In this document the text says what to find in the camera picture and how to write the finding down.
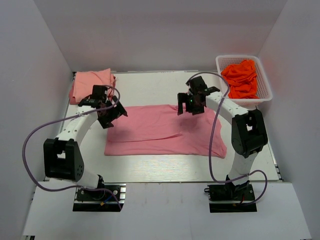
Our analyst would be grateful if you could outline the orange t shirt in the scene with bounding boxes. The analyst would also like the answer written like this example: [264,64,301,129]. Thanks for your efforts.
[221,59,259,99]

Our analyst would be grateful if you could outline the white plastic basket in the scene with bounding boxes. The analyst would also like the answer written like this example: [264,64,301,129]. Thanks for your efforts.
[215,55,273,106]

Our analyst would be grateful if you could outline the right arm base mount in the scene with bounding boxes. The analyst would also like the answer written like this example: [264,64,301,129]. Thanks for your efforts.
[203,181,257,213]

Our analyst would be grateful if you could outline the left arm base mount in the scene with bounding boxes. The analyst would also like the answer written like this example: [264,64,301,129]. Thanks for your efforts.
[72,183,127,213]

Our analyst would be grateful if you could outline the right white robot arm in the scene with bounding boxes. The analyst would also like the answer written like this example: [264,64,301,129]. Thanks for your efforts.
[177,73,268,187]

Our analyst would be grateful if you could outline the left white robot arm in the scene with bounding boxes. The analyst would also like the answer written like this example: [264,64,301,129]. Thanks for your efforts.
[43,85,128,189]

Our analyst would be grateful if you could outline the pink t shirt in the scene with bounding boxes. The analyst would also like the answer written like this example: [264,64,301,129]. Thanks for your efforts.
[104,104,227,159]

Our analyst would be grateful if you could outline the folded salmon t shirt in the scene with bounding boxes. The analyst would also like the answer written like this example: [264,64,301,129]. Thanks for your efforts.
[68,68,116,105]

